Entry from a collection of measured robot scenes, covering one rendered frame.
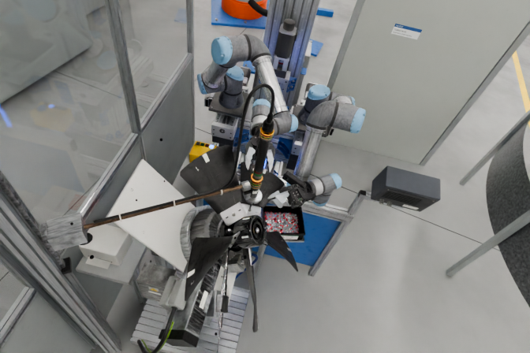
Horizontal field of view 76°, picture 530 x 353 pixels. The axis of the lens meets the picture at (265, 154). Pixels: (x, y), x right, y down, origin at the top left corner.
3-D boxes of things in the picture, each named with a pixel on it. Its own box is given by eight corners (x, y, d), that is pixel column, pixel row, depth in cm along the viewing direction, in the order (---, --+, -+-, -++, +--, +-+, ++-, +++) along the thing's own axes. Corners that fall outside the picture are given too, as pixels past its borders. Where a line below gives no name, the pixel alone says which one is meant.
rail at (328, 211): (195, 184, 193) (195, 176, 187) (198, 179, 196) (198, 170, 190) (348, 224, 191) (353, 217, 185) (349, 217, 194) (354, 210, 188)
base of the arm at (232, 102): (222, 91, 211) (223, 77, 204) (245, 96, 211) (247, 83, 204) (215, 105, 201) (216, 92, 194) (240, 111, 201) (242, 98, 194)
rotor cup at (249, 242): (238, 258, 135) (265, 256, 129) (217, 239, 127) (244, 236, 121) (246, 228, 145) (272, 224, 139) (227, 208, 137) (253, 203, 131)
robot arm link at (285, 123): (259, 41, 163) (292, 134, 155) (239, 43, 159) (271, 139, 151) (267, 26, 153) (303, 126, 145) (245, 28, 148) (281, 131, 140)
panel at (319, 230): (202, 237, 243) (203, 183, 194) (203, 236, 244) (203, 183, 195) (312, 266, 241) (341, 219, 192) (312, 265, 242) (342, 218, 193)
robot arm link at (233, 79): (245, 92, 198) (248, 73, 188) (224, 96, 193) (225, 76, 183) (237, 80, 205) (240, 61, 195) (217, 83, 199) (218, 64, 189)
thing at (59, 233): (50, 254, 101) (41, 240, 95) (50, 233, 105) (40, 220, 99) (88, 243, 105) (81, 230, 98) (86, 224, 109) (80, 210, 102)
